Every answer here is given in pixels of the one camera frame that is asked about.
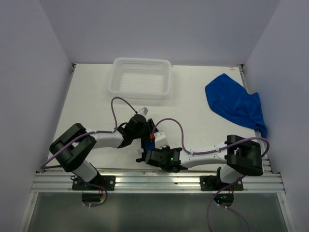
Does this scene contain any left black base bracket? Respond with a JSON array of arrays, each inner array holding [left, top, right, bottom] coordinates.
[[71, 175, 116, 191]]

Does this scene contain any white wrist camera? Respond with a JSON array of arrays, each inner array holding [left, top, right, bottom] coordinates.
[[150, 131, 169, 149], [137, 107, 148, 117]]

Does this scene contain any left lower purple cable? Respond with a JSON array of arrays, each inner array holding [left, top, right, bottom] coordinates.
[[81, 181, 108, 207]]

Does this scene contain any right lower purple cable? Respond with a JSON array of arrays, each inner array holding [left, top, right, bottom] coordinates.
[[206, 178, 251, 232]]

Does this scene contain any white plastic mesh basket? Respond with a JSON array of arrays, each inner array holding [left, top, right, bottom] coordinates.
[[108, 58, 171, 100]]

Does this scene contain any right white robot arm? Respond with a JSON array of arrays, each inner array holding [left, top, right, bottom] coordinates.
[[145, 132, 263, 190]]

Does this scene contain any black base bracket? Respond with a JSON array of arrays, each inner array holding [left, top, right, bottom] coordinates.
[[71, 175, 116, 191], [199, 173, 243, 192]]

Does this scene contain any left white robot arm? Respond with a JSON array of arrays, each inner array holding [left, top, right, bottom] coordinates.
[[49, 114, 155, 190]]

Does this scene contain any aluminium mounting rail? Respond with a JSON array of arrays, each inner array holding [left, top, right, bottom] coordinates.
[[30, 169, 285, 193]]

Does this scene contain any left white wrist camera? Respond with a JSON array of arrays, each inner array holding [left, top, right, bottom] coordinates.
[[137, 107, 148, 117]]

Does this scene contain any crumpled blue towel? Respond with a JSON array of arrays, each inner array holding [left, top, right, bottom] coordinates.
[[205, 73, 267, 138]]

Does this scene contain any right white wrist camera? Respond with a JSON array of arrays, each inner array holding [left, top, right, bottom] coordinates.
[[150, 131, 169, 149]]

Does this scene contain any blue towel with black trim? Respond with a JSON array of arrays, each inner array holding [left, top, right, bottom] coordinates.
[[136, 140, 155, 162]]

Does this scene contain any right black base bracket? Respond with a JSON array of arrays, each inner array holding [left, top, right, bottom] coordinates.
[[199, 173, 243, 192]]

